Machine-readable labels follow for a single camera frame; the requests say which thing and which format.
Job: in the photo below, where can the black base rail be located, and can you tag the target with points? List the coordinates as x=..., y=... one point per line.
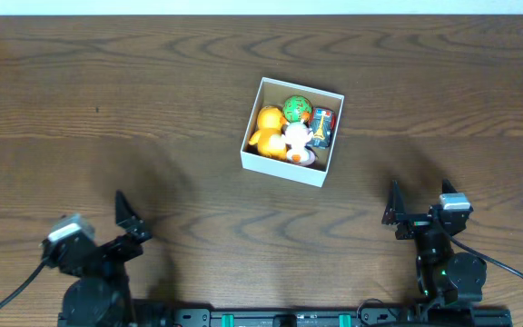
x=368, y=314

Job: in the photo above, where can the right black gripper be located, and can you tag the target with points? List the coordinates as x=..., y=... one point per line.
x=395, y=214

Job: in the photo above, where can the pink and white duck toy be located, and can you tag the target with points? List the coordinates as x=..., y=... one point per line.
x=296, y=136

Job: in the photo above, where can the orange plastic duck toy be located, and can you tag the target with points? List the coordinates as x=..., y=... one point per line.
x=268, y=137

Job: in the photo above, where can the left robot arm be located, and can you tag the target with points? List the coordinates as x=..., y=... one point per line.
x=101, y=295

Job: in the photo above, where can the white cardboard box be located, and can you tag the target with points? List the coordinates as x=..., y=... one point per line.
x=275, y=93

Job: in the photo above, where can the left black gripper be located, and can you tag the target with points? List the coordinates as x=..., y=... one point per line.
x=108, y=247

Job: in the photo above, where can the red toy fire truck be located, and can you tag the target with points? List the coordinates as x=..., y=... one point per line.
x=322, y=125

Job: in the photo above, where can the green numbered ball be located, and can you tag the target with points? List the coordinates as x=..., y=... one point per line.
x=297, y=108

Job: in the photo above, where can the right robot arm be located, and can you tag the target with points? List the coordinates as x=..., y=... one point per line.
x=447, y=279

